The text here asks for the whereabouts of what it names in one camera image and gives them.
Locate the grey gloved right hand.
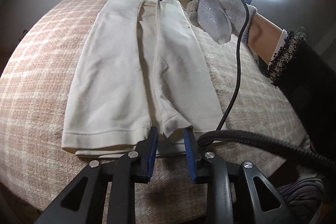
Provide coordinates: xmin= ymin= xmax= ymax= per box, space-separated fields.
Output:
xmin=186 ymin=0 xmax=257 ymax=44

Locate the right forearm black sleeve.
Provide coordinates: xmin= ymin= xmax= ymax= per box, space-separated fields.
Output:
xmin=248 ymin=12 xmax=336 ymax=204

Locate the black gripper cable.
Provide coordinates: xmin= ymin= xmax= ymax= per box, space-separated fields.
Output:
xmin=196 ymin=0 xmax=336 ymax=169

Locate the plaid bed blanket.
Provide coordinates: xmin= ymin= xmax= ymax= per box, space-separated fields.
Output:
xmin=1 ymin=0 xmax=306 ymax=223

